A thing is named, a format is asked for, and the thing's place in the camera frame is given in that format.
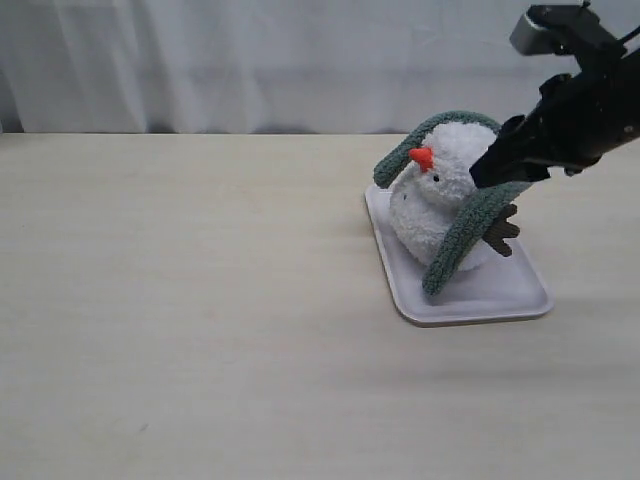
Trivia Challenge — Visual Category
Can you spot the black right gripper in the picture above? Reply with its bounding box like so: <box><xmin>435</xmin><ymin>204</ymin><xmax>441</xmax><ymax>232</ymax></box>
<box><xmin>469</xmin><ymin>50</ymin><xmax>639</xmax><ymax>188</ymax></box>

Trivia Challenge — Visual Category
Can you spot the green knitted scarf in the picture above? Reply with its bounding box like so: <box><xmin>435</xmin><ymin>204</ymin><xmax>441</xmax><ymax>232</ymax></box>
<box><xmin>372</xmin><ymin>110</ymin><xmax>530</xmax><ymax>297</ymax></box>

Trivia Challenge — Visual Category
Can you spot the white plush snowman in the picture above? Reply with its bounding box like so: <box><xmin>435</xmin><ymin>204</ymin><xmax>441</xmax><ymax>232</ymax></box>
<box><xmin>389</xmin><ymin>120</ymin><xmax>497</xmax><ymax>266</ymax></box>

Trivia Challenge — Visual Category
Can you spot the white rectangular plastic tray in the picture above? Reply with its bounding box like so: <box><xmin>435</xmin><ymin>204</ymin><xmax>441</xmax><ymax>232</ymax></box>
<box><xmin>364</xmin><ymin>184</ymin><xmax>555</xmax><ymax>328</ymax></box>

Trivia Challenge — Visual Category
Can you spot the white curtain backdrop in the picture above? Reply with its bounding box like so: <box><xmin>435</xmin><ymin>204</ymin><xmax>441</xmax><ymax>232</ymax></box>
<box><xmin>0</xmin><ymin>0</ymin><xmax>640</xmax><ymax>135</ymax></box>

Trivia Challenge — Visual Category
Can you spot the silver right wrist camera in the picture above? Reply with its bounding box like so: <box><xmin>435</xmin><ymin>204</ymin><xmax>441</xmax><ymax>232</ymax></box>
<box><xmin>509</xmin><ymin>4</ymin><xmax>626</xmax><ymax>56</ymax></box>

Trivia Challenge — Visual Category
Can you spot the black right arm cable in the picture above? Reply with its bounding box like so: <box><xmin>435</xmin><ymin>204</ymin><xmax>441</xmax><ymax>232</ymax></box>
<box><xmin>617</xmin><ymin>27</ymin><xmax>640</xmax><ymax>54</ymax></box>

